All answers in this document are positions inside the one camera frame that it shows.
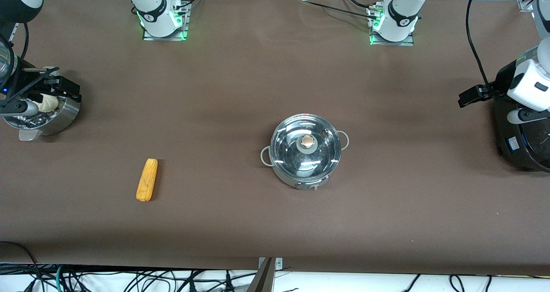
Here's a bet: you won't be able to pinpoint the yellow corn cob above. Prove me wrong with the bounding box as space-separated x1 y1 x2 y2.
136 158 159 202

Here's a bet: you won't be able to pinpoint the glass pot lid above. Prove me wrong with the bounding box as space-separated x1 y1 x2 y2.
272 114 342 185

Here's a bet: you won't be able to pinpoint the silver steamer pot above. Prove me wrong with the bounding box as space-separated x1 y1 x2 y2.
2 66 82 142

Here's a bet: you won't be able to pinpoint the stainless steel cooking pot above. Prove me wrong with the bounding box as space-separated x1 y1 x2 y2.
260 113 350 192

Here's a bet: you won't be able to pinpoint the white steamed bun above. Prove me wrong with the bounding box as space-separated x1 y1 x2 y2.
35 93 60 113

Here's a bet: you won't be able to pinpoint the black round appliance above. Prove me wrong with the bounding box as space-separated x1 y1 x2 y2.
492 59 550 173

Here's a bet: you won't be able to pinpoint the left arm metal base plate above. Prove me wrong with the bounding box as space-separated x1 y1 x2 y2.
368 5 416 47

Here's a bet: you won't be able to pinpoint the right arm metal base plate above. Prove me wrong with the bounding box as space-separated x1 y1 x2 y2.
142 1 190 41

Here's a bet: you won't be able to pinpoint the black left base cables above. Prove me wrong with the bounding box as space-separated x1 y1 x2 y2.
299 0 380 22

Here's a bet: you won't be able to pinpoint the green floor cable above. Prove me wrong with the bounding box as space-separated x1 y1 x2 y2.
52 265 65 292

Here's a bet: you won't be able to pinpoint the black floor cable bundle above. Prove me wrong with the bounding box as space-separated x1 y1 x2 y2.
0 240 258 292

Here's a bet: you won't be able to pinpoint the metal table edge bracket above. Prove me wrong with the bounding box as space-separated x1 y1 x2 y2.
246 257 284 292

